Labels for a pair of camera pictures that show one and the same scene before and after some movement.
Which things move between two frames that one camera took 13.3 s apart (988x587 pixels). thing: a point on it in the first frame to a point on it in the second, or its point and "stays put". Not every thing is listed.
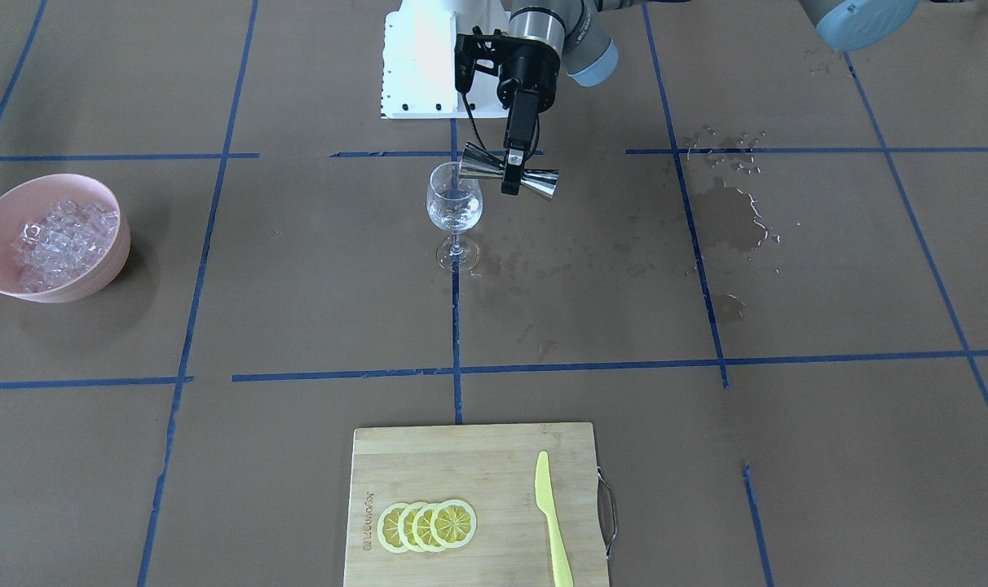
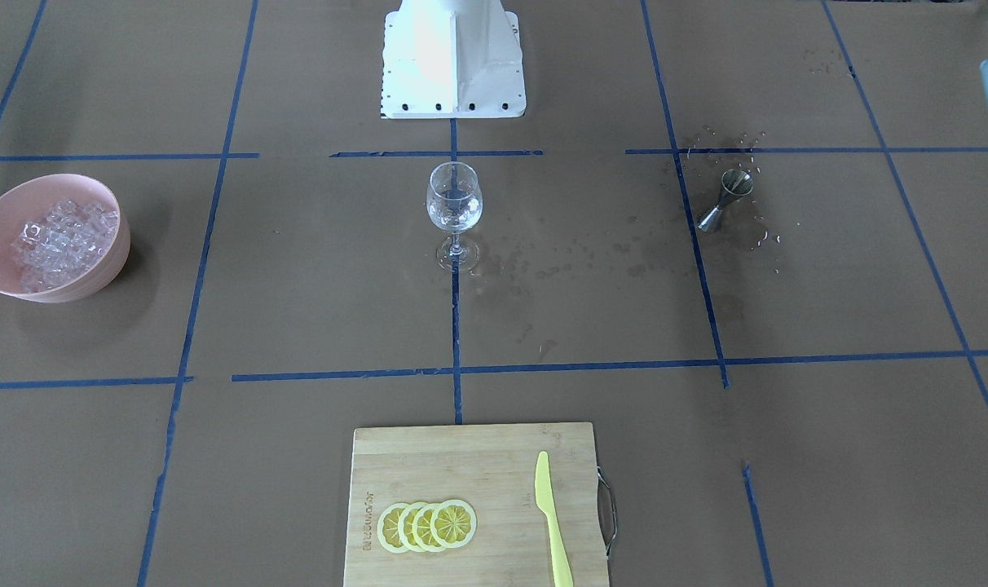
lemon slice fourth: (453, 523) stays put
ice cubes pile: (54, 249) stays put
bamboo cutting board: (492, 470) stays put
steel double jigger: (476, 163) to (734, 183)
